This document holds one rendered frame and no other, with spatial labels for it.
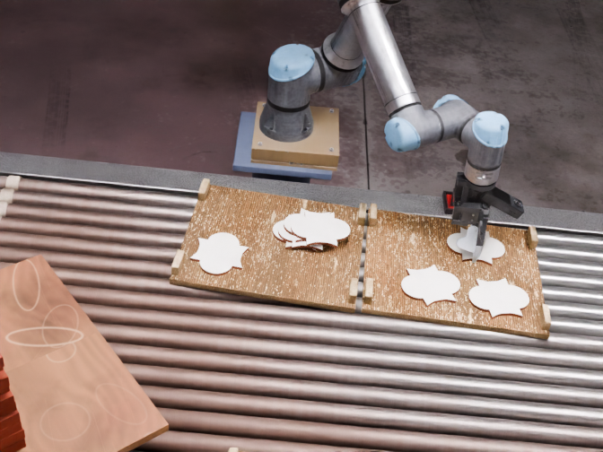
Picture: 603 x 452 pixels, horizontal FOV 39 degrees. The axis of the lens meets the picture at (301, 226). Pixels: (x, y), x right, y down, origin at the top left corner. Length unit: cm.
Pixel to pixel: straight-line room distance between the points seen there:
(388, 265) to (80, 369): 76
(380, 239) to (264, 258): 29
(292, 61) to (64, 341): 100
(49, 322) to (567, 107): 346
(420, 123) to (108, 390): 85
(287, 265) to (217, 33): 298
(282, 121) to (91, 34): 256
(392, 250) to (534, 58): 315
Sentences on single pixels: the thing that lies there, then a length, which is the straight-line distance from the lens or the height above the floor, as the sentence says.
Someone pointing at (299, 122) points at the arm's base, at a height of 98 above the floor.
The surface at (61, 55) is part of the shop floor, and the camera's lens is 457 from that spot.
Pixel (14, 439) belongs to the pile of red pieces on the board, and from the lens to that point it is 147.
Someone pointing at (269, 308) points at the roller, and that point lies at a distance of 185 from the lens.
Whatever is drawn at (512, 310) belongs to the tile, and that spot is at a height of 94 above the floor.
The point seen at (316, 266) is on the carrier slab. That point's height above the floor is 94.
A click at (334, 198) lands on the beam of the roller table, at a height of 91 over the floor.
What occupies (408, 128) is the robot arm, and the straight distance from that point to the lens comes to 183.
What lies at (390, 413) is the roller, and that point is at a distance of 171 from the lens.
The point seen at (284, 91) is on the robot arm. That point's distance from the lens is 227.
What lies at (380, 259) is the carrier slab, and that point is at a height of 94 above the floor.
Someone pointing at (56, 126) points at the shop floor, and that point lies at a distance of 403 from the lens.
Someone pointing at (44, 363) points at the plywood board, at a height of 104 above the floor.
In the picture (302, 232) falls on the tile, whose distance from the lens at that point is 197.
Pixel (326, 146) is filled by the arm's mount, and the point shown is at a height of 92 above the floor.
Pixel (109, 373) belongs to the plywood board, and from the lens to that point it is 158.
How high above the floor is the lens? 225
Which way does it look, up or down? 40 degrees down
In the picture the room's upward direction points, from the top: 7 degrees clockwise
